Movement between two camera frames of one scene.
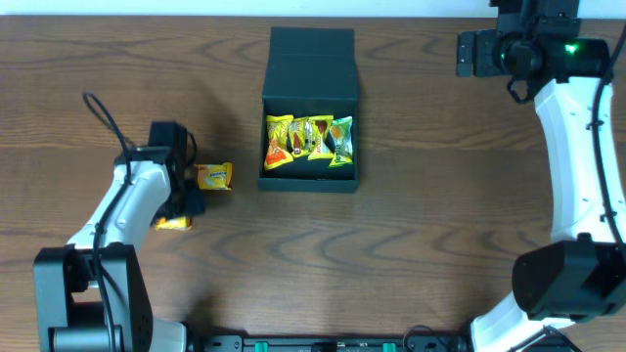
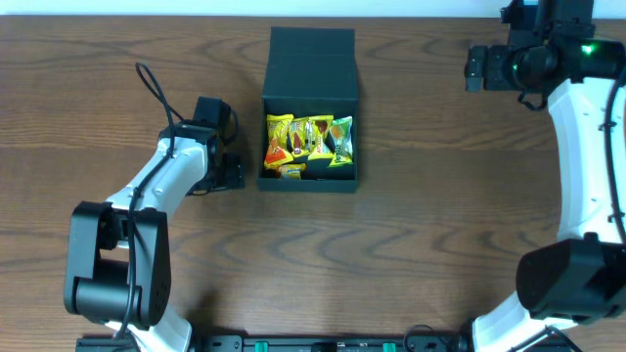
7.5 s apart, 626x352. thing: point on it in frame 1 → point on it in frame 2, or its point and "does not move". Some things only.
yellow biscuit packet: x=177 y=224 → x=291 y=171
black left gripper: x=196 y=205 → x=236 y=175
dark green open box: x=310 y=71 does not move
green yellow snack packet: x=341 y=133 does not move
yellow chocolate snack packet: x=317 y=130 does not move
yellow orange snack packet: x=278 y=153 does not move
